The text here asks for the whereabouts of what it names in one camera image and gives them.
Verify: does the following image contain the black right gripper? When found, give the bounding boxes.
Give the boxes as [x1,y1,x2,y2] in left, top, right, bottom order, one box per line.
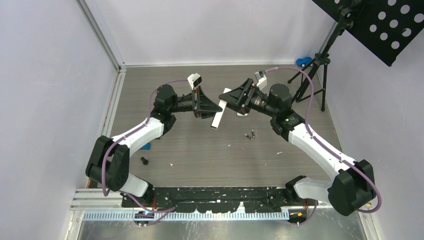
[219,78,278,118]

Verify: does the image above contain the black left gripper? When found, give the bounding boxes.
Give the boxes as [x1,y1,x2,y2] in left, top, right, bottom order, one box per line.
[168,86,222,119]

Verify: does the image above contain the white rectangular box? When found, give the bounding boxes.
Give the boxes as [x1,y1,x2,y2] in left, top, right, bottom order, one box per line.
[210,87,232,130]

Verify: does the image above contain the white remote control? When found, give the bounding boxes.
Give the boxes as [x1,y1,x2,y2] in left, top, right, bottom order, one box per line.
[236,112,249,117]

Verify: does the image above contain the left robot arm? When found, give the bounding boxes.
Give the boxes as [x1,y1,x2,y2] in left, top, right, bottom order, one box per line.
[85,84,223,207]

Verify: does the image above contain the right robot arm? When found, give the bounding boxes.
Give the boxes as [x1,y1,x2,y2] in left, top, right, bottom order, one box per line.
[218,78,382,216]

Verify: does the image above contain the blue toy brick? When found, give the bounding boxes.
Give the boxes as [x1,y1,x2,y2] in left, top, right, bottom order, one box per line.
[140,142,151,150]

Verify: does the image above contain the blue toy car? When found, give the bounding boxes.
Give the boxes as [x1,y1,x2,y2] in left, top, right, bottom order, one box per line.
[295,56,313,68]

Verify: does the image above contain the black tripod stand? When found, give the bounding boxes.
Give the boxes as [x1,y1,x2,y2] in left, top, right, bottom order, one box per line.
[292,6,353,112]

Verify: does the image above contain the small black knob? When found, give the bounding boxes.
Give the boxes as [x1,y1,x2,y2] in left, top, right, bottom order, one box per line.
[140,157,149,165]

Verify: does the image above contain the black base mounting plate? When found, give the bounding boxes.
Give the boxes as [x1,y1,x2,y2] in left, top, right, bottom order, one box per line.
[120,186,318,214]

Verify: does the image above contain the black perforated music stand tray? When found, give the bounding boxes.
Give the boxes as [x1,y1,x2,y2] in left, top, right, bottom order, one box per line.
[314,0,424,67]

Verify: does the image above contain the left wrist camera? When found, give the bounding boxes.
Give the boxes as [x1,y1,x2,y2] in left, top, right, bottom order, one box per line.
[187,72,202,90]

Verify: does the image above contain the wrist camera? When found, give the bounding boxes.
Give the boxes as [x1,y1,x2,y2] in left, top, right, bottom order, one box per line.
[254,70,267,91]
[187,72,202,90]

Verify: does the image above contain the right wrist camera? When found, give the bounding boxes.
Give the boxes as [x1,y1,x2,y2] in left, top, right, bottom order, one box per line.
[254,70,267,91]

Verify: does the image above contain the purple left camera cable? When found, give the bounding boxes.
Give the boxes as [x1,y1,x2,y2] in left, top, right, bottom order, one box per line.
[101,79,190,227]

